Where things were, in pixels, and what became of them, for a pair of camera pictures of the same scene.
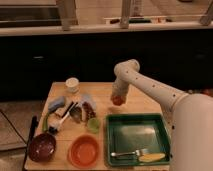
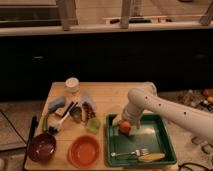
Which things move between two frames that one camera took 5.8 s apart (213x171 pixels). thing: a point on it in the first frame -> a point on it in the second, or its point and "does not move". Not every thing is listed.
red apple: [117, 100] -> [125, 127]
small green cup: [93, 125] does not move
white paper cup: [72, 85] does not move
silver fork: [137, 152] does not move
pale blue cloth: [86, 97] does not move
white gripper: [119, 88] -> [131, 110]
